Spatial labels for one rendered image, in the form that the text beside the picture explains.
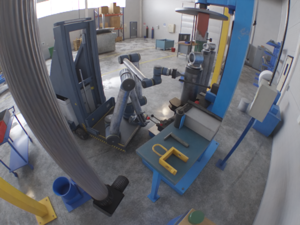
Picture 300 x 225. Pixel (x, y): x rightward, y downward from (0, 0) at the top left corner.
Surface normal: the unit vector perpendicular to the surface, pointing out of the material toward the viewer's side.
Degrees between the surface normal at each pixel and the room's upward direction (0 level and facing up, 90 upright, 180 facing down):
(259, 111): 90
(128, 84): 90
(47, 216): 0
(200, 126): 90
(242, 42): 90
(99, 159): 0
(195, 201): 0
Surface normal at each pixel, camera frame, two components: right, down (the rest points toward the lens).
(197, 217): 0.03, -0.78
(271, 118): -0.71, 0.43
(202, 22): -0.27, 0.60
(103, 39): 0.64, 0.50
